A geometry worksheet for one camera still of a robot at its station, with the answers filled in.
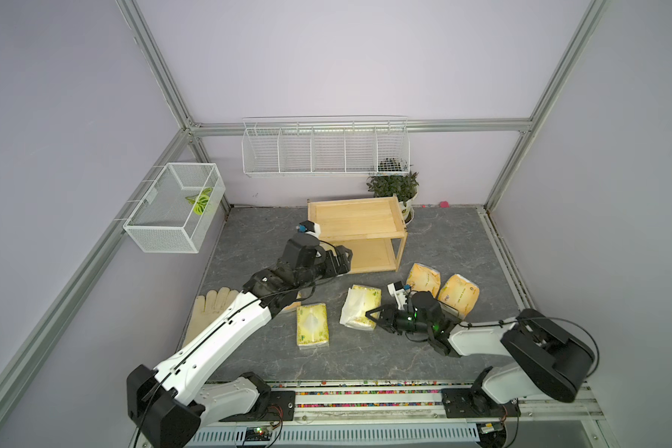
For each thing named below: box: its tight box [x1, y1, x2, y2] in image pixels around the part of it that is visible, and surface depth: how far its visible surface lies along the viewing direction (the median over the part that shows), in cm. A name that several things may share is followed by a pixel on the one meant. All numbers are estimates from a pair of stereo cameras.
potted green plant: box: [365, 170, 420, 225], surface depth 107 cm
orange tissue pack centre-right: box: [406, 262, 441, 299], surface depth 95 cm
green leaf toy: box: [184, 187, 213, 216], surface depth 83 cm
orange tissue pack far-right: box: [437, 273, 481, 320], surface depth 93 cm
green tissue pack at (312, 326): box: [296, 302, 330, 350], surface depth 86 cm
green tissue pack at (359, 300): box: [338, 284, 382, 331], surface depth 85 cm
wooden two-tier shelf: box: [307, 196, 408, 275], surface depth 91 cm
